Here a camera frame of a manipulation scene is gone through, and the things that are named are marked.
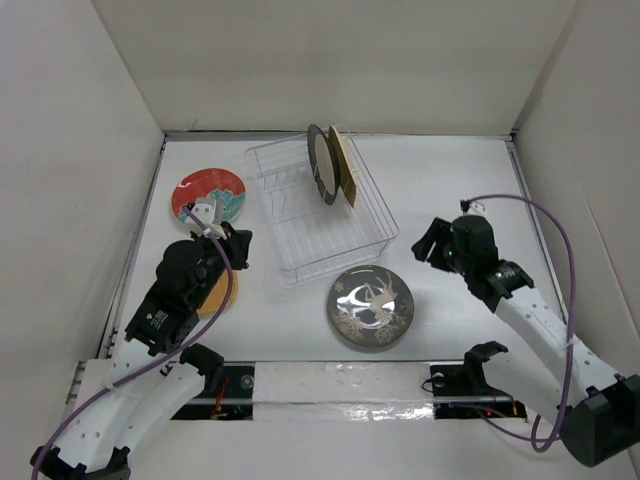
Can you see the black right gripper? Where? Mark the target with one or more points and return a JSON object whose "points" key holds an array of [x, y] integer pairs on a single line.
{"points": [[439, 232]]}

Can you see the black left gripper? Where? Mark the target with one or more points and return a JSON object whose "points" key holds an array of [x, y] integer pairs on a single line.
{"points": [[238, 241]]}

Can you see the red and teal round plate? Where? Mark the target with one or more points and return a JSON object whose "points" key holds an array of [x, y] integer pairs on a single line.
{"points": [[217, 184]]}

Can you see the orange woven-pattern plate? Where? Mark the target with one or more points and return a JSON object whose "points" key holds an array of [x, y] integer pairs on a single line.
{"points": [[215, 299]]}

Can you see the grey plate with floral pattern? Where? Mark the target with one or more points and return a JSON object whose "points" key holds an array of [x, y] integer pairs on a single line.
{"points": [[370, 307]]}

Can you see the brown rimmed cream plate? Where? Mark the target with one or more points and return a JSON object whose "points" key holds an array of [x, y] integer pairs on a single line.
{"points": [[324, 164]]}

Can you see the yellow green leaf-shaped plate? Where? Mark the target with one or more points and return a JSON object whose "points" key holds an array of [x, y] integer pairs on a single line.
{"points": [[347, 170]]}

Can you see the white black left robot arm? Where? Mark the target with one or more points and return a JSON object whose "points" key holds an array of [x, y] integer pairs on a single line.
{"points": [[158, 367]]}

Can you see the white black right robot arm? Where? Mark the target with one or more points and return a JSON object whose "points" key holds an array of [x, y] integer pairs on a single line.
{"points": [[596, 407]]}

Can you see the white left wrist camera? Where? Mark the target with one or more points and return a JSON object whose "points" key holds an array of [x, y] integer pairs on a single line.
{"points": [[209, 212]]}

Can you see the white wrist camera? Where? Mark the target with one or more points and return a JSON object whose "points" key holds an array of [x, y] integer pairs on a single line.
{"points": [[209, 212], [473, 207]]}

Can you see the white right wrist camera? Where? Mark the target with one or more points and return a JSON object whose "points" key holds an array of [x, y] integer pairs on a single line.
{"points": [[473, 207]]}

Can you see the white wire dish rack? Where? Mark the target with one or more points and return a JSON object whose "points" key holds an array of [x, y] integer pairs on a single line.
{"points": [[310, 238]]}

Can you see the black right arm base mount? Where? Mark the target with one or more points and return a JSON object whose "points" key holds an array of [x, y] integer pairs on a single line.
{"points": [[453, 397]]}

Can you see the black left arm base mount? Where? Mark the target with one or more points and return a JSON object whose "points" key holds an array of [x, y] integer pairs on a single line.
{"points": [[231, 401]]}

